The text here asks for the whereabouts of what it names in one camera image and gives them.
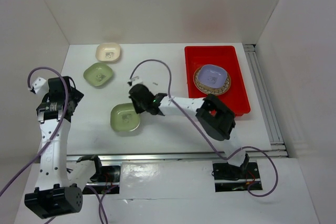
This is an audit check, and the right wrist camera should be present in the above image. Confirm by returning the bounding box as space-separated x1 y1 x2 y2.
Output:
127 76 143 87

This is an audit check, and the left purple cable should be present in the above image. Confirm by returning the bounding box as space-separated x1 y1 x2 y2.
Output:
0 67 119 224

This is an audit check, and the green square panda plate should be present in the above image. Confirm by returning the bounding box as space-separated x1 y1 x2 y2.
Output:
110 103 141 132
83 62 113 87

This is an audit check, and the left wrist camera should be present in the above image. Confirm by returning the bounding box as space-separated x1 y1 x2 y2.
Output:
28 77 49 97

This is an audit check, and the red plastic bin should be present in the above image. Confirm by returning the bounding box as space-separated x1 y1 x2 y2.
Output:
184 46 250 116

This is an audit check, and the cream square panda plate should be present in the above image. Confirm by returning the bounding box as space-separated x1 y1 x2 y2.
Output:
96 42 121 63

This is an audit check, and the round floral brown-rimmed plate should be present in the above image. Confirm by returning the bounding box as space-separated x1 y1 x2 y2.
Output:
193 67 231 96

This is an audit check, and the aluminium front rail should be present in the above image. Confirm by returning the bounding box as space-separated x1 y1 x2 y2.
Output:
65 150 263 163

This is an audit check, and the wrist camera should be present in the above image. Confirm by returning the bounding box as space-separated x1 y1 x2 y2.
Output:
127 76 143 87
28 77 49 97

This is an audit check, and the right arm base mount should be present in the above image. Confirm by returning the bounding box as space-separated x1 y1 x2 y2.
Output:
212 162 263 193

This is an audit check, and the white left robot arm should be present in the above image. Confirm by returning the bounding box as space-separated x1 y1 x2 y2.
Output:
24 76 104 219

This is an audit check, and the purple square panda plate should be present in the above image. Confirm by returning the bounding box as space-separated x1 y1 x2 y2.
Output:
197 64 228 89

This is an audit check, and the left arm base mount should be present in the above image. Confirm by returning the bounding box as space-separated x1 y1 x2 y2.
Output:
83 164 121 195

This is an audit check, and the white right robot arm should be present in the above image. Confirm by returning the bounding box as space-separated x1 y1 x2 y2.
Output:
128 81 249 178

